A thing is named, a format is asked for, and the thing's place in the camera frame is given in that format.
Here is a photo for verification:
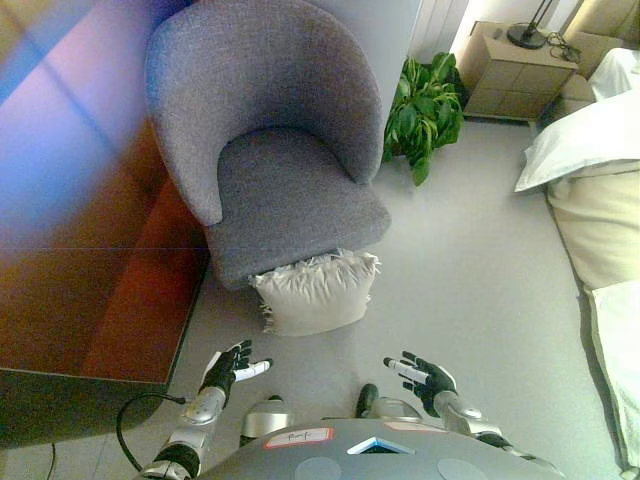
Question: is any thick black wrist cable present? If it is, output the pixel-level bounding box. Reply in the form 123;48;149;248
115;391;187;474

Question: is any silver robot right leg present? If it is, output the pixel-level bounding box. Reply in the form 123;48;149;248
370;396;427;422

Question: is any red-brown wooden table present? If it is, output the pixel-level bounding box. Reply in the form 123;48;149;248
0;0;211;449

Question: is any silver robot left leg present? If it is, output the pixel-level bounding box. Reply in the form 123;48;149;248
238;398;295;449

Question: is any black lamp base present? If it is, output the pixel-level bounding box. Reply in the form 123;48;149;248
506;0;555;50

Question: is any grey fabric armchair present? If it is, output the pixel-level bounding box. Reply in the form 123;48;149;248
144;0;393;291

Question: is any green potted plant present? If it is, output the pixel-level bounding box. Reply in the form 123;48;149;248
382;51;468;187

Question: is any small white bed pillow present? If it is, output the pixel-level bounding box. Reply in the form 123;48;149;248
586;47;640;103

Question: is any silver robot leg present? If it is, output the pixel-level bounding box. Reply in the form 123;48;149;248
370;396;427;422
238;398;295;449

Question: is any beige nightstand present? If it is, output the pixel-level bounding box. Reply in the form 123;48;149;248
455;20;580;121

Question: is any large white bed pillow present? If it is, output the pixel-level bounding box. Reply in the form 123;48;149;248
514;91;640;194

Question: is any beige padded headboard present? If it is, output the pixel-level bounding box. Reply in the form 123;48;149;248
563;0;640;104

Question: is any grey robot torso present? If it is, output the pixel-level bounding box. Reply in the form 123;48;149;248
198;418;569;480

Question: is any black cable on nightstand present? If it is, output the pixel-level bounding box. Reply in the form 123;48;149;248
543;30;576;63

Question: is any white fringed pillow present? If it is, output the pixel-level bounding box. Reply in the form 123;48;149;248
248;247;382;338

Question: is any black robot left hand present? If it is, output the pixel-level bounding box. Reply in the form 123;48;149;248
199;339;274;397

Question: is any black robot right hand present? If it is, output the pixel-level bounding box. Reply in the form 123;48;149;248
382;350;458;417

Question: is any white bed sheet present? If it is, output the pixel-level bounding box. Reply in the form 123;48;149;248
578;282;640;476

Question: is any black robot right foot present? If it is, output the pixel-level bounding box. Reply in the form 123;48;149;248
356;383;380;419

